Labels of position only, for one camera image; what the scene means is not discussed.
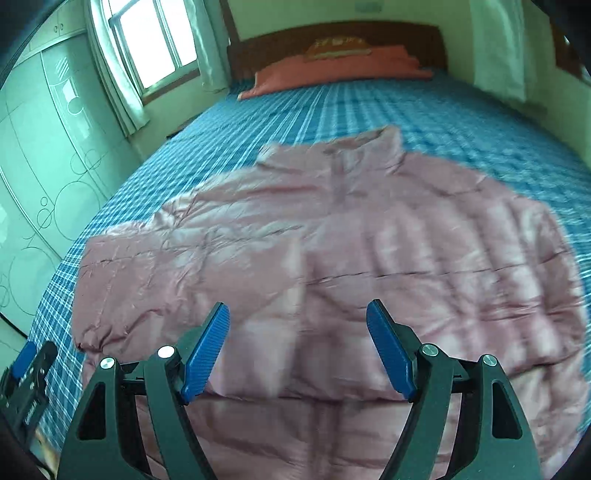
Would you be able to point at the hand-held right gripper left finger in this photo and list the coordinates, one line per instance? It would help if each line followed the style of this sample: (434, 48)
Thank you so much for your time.
(205, 355)

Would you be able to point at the white framed window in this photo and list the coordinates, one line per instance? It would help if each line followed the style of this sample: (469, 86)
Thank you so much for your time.
(152, 41)

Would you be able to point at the short pale window curtain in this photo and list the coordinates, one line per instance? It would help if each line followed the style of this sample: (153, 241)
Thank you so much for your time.
(212, 46)

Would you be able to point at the pale curtain beside headboard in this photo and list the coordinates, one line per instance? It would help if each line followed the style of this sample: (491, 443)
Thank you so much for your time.
(498, 46)

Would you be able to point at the blue plaid bed sheet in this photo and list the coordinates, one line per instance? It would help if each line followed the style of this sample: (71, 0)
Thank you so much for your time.
(323, 106)

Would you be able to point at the brown wood framed window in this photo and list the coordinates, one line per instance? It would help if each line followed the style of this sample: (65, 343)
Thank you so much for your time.
(570, 55)

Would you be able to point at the pink puffer jacket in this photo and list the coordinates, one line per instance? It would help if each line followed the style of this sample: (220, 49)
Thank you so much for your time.
(323, 230)

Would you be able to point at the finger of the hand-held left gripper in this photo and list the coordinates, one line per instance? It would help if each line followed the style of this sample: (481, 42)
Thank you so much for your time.
(44, 362)
(23, 359)

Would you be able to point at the orange patterned pillow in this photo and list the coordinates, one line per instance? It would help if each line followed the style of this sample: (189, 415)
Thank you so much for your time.
(337, 48)

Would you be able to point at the glass door wardrobe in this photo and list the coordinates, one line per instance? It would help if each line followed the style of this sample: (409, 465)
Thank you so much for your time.
(46, 161)

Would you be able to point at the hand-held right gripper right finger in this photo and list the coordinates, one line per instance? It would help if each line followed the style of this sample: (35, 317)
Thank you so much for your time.
(390, 350)

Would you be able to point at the dark wooden headboard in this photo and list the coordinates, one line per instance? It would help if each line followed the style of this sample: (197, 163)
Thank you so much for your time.
(277, 50)

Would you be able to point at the long pale window curtain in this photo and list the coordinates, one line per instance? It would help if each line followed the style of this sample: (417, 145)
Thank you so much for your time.
(120, 92)

